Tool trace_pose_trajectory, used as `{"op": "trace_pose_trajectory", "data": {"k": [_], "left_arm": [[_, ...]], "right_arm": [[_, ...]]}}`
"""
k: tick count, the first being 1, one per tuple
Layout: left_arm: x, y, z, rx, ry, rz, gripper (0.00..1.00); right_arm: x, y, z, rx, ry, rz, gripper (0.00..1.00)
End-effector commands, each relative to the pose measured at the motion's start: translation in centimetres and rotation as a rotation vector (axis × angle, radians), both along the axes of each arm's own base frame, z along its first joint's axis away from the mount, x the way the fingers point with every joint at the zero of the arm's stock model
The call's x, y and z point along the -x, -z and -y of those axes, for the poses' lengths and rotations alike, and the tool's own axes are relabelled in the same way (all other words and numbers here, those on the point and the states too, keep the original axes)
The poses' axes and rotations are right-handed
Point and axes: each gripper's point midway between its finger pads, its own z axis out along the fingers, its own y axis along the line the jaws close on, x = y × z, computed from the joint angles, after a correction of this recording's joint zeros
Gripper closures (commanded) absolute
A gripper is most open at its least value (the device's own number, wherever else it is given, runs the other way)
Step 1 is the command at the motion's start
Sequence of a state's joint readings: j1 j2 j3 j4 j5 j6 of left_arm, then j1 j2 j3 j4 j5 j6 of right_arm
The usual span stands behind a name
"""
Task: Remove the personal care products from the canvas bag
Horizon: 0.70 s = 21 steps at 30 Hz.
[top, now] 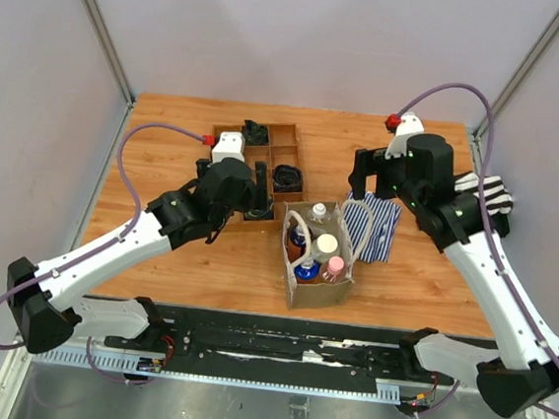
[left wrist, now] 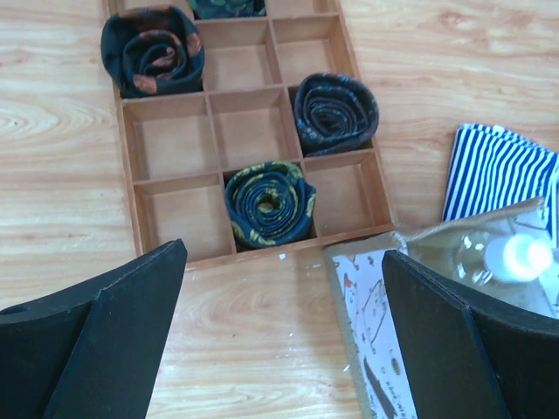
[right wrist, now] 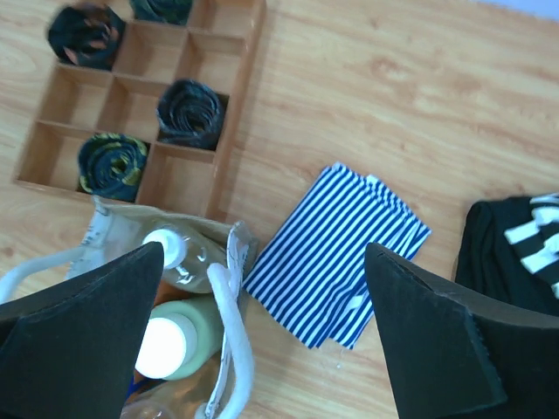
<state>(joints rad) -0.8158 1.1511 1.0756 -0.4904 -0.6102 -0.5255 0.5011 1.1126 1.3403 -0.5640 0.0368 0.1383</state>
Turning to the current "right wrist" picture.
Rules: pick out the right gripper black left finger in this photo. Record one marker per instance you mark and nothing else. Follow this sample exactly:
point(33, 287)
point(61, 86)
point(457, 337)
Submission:
point(69, 351)

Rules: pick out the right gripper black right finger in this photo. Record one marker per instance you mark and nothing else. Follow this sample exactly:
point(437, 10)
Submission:
point(452, 352)

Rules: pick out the clear bottle white cap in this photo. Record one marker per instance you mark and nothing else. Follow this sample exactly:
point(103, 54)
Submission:
point(186, 257)

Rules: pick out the blue white striped cloth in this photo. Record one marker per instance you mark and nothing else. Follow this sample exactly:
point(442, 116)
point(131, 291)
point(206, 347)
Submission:
point(310, 277)

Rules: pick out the wooden compartment tray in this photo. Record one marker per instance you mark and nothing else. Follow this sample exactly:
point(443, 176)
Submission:
point(217, 47)

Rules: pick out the beige canvas bag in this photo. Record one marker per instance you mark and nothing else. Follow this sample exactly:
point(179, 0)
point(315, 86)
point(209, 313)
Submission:
point(222, 386)

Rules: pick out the black folded garment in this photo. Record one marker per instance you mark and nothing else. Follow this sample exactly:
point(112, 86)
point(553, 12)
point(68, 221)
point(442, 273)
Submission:
point(488, 264)

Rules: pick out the green bottle white cap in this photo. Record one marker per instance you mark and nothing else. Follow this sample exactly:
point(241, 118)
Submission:
point(179, 338)

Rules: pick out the black white striped cloth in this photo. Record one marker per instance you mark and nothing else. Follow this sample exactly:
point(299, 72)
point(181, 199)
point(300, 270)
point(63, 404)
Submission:
point(536, 241)

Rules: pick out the dark rolled sock yellow pattern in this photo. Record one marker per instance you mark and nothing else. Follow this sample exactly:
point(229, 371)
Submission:
point(111, 165)

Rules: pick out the dark blue rolled sock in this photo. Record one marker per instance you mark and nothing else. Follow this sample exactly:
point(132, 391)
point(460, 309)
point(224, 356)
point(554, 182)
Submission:
point(190, 114)

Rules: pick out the dark rolled sock orange pattern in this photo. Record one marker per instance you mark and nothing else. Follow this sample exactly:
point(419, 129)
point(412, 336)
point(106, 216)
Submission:
point(86, 35)

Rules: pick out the dark green rolled sock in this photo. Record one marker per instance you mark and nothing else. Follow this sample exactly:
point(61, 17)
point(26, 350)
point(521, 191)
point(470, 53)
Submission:
point(174, 12)

